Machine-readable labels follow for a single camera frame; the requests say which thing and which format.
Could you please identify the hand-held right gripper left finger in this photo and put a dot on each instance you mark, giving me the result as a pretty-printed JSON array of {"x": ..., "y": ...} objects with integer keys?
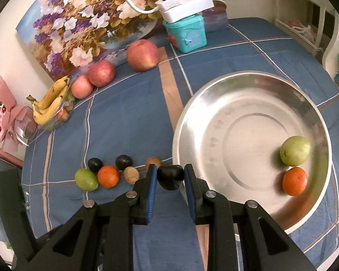
[{"x": 152, "y": 197}]

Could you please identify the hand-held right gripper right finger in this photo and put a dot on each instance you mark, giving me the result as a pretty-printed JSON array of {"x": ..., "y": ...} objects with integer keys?
[{"x": 189, "y": 197}]

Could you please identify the dark plum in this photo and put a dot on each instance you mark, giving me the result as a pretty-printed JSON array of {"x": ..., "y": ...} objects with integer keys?
[
  {"x": 124, "y": 162},
  {"x": 169, "y": 178},
  {"x": 95, "y": 164}
]

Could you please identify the small orange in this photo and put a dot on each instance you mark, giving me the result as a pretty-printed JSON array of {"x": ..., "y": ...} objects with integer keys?
[
  {"x": 108, "y": 176},
  {"x": 295, "y": 181}
]

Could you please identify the round metal bowl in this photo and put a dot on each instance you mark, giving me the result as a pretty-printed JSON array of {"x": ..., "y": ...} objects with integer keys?
[{"x": 243, "y": 135}]

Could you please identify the blue plaid blanket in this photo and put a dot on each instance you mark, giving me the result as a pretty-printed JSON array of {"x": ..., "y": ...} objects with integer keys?
[{"x": 124, "y": 124}]

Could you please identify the pink flower bouquet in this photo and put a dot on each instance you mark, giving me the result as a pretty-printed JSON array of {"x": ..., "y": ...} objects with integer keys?
[{"x": 10, "y": 118}]

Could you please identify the clear plastic fruit bag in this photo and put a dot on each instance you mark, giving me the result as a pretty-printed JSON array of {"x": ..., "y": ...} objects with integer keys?
[{"x": 62, "y": 115}]

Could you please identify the bunch of yellow bananas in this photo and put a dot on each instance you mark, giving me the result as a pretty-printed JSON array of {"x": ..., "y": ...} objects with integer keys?
[{"x": 52, "y": 97}]

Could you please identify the small red apple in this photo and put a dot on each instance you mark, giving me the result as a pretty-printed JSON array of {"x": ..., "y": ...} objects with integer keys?
[{"x": 82, "y": 87}]

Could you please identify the medium red apple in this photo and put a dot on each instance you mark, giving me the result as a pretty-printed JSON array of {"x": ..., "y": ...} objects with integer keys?
[{"x": 101, "y": 73}]

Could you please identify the large red apple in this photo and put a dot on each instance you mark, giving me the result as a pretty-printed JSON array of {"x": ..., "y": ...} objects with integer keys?
[{"x": 142, "y": 55}]

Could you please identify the teal plastic box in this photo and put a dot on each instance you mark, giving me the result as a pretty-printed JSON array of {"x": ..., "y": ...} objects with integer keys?
[{"x": 186, "y": 35}]

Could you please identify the floral painting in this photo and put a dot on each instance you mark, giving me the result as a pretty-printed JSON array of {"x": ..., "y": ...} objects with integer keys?
[{"x": 73, "y": 25}]

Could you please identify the white plastic bag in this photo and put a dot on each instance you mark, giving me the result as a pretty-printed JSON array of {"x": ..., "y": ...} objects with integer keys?
[{"x": 305, "y": 34}]

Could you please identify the white shelf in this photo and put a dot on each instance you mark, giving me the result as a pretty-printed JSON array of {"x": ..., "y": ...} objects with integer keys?
[{"x": 282, "y": 11}]

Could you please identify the white chair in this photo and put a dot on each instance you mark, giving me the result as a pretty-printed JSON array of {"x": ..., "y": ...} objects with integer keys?
[{"x": 334, "y": 42}]

